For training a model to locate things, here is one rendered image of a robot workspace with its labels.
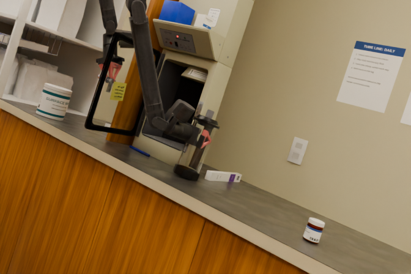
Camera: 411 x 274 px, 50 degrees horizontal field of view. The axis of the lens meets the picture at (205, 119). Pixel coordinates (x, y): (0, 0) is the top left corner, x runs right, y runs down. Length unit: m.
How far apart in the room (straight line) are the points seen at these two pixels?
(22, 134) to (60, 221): 0.50
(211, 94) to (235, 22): 0.31
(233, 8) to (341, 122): 0.67
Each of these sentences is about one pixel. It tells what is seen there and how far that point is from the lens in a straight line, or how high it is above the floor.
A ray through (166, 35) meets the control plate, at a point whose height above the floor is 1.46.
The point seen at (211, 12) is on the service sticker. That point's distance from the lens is 1.89.
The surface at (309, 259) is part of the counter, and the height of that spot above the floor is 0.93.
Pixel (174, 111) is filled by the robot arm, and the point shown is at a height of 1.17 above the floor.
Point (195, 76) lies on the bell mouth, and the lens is 1.87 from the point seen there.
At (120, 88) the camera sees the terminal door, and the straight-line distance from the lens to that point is 1.84.
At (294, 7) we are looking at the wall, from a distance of 2.21.
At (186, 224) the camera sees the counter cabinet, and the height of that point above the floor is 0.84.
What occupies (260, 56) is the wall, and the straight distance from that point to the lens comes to 2.21.
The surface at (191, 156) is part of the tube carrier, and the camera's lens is 1.63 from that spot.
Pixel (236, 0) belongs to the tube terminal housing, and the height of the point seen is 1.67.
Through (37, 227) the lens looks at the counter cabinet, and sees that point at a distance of 2.03.
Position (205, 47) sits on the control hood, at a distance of 1.77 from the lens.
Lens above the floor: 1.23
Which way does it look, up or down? 2 degrees down
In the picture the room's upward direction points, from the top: 18 degrees clockwise
